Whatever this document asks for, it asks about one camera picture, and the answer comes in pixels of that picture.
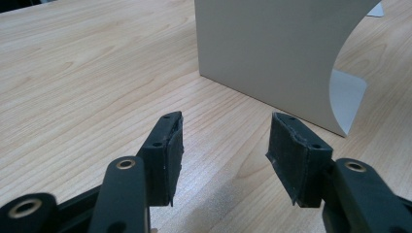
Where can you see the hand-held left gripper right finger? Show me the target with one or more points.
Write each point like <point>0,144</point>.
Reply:
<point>301,165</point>

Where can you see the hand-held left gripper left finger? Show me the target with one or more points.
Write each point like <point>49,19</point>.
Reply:
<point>162,161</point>

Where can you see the expandable grey metal bookend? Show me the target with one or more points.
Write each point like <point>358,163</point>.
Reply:
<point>259,48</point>

